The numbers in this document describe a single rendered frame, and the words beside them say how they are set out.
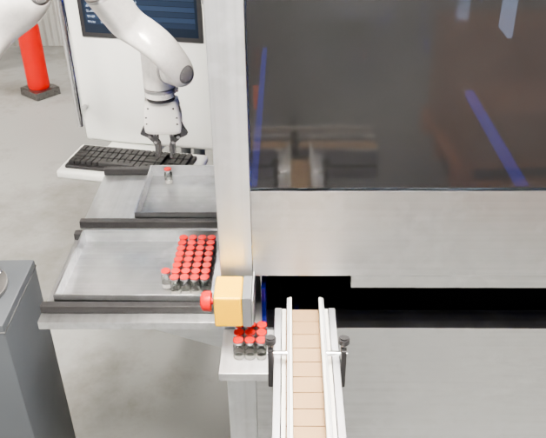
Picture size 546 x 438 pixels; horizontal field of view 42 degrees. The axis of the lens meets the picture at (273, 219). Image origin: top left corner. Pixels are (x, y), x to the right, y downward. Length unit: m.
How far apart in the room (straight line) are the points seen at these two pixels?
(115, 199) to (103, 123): 0.54
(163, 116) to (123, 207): 0.27
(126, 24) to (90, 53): 0.65
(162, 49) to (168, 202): 0.43
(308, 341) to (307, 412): 0.18
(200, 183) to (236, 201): 0.70
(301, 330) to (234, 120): 0.45
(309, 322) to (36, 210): 2.53
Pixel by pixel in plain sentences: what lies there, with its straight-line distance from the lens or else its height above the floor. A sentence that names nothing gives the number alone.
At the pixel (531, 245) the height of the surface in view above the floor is 1.09.
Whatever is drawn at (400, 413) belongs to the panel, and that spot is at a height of 0.62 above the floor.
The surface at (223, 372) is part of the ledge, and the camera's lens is 1.40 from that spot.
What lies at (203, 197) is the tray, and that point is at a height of 0.88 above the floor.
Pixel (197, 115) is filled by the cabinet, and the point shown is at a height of 0.93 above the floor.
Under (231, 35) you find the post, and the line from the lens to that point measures 1.19.
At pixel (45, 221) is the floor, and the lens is 3.68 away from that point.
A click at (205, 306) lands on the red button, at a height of 1.00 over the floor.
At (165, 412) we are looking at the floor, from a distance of 2.55.
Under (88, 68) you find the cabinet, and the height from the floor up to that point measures 1.06.
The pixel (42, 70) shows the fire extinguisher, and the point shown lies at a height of 0.18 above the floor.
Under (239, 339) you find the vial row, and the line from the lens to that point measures 1.40.
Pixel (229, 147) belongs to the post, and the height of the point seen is 1.30.
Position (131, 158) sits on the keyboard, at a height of 0.83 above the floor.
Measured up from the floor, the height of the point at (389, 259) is 1.06.
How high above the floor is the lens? 1.86
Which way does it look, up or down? 32 degrees down
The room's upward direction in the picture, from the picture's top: 1 degrees counter-clockwise
